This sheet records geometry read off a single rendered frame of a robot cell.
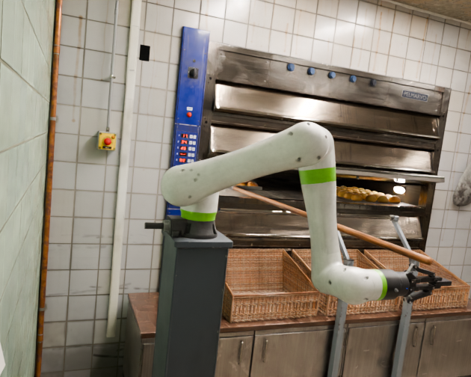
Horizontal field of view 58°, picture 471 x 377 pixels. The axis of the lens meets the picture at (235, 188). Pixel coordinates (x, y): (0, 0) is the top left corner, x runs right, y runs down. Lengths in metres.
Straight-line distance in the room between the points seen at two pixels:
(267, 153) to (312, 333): 1.56
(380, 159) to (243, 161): 2.12
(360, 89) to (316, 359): 1.79
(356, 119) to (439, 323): 1.46
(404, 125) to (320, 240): 2.11
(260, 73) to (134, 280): 1.49
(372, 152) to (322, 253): 1.91
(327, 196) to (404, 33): 2.21
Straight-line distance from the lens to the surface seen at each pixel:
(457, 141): 3.75
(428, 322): 3.11
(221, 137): 2.63
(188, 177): 1.26
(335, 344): 2.63
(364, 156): 3.15
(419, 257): 1.72
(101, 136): 2.41
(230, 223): 2.72
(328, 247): 1.36
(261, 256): 2.82
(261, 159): 1.19
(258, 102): 2.72
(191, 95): 2.54
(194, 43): 2.58
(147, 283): 2.69
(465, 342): 3.44
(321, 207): 1.34
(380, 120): 3.22
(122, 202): 2.52
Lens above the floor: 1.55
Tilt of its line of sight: 7 degrees down
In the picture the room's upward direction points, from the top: 6 degrees clockwise
